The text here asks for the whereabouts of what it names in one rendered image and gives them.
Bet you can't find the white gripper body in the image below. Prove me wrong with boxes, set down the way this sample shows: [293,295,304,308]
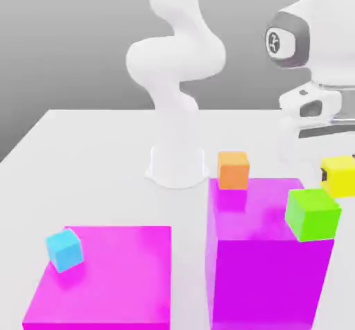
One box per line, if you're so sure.
[284,122,355,157]

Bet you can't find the small yellow cube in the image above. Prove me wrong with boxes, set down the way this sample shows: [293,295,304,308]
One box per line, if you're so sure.
[320,155,355,199]

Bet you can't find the small green cube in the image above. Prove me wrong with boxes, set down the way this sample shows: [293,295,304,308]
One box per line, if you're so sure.
[284,187,343,243]

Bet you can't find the small orange cube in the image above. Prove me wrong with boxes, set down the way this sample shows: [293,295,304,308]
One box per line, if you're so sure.
[217,151,250,191]

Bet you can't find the small blue cube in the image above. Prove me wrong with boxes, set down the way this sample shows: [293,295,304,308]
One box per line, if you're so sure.
[44,227,85,274]

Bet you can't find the tall large magenta box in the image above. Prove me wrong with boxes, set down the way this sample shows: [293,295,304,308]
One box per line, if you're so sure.
[205,177,336,330]

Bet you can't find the low large magenta box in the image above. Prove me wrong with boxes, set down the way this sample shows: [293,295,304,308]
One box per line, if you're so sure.
[21,225,173,330]

